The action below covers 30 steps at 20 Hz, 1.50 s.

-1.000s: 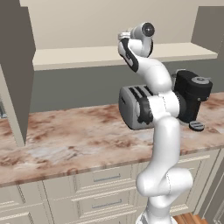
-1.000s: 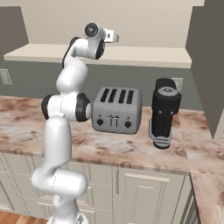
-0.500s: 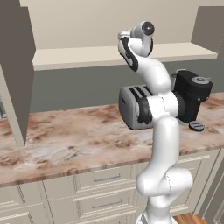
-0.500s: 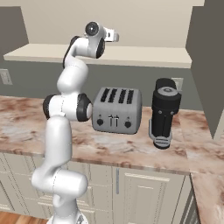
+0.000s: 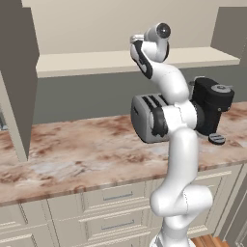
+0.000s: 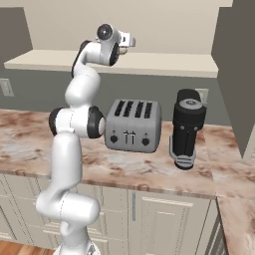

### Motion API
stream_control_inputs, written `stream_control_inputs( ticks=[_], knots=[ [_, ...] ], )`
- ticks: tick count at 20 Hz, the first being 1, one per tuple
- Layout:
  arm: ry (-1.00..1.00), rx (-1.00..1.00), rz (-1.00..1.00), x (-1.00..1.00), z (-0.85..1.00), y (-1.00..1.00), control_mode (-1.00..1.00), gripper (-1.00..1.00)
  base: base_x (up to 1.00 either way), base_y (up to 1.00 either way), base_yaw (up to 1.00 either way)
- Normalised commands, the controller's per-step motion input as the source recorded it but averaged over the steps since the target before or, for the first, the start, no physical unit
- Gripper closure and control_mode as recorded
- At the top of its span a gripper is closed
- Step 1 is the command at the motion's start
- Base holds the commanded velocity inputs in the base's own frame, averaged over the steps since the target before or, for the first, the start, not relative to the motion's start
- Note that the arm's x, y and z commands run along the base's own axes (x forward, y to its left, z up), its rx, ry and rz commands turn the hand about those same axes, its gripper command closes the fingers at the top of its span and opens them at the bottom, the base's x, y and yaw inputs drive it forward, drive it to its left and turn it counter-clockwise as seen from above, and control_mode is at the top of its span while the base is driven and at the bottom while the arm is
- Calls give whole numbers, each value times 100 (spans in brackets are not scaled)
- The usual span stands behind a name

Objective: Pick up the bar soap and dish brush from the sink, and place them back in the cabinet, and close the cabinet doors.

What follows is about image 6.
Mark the black coffee grinder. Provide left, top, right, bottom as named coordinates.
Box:
left=168, top=88, right=208, bottom=171

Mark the white wall outlet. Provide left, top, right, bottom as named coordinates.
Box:
left=0, top=78, right=16, bottom=99
left=195, top=88, right=210, bottom=105

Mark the cream drawer cabinet run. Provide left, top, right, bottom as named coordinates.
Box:
left=0, top=172, right=56, bottom=249

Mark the grey cabinet door handle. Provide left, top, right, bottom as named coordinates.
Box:
left=130, top=190, right=137, bottom=222

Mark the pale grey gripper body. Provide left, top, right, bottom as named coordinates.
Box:
left=126, top=33, right=136, bottom=48

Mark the grey tall cabinet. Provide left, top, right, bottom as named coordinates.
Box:
left=211, top=0, right=255, bottom=164

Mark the silver four-slot toaster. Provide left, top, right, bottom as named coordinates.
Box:
left=104, top=98, right=163, bottom=154

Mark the cream cabinet door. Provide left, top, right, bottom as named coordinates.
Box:
left=75, top=183, right=131, bottom=255
left=135, top=189, right=213, bottom=255

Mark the beige raised ledge shelf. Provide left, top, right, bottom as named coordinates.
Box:
left=3, top=49, right=220, bottom=80

